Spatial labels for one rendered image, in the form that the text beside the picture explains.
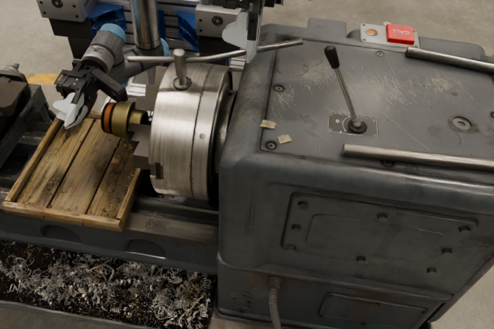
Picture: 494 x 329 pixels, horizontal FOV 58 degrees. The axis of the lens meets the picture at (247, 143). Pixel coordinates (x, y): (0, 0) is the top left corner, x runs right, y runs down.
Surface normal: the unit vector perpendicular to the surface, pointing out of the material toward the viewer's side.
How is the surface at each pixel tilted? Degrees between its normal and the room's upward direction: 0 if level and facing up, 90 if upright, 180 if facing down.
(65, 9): 90
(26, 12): 0
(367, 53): 0
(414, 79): 0
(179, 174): 79
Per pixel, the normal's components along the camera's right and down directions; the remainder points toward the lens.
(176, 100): -0.01, -0.33
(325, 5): 0.04, -0.66
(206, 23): -0.12, 0.74
